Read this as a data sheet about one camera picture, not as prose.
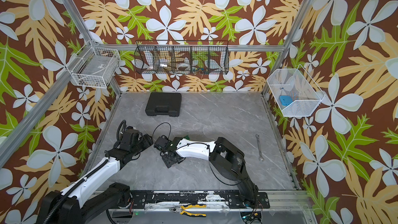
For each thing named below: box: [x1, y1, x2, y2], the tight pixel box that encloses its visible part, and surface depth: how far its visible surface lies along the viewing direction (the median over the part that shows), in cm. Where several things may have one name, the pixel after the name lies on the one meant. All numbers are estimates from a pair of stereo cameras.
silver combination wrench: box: [255, 133, 264, 162], surface depth 91 cm
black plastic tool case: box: [145, 92, 182, 117], surface depth 108 cm
